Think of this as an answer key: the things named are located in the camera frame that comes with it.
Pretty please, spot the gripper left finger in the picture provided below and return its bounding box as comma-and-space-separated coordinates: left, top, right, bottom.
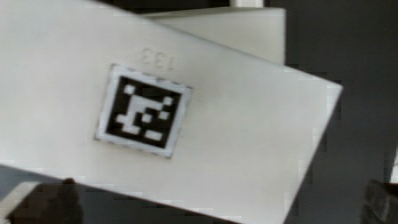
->
2, 178, 84, 224

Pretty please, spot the white cabinet top block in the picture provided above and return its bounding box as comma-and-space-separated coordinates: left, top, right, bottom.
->
0, 0, 343, 224

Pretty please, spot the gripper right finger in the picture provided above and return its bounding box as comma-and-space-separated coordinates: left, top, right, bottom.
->
359, 180, 398, 224

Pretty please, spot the white cabinet body box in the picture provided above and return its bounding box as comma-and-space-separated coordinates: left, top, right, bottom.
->
146, 0, 286, 64

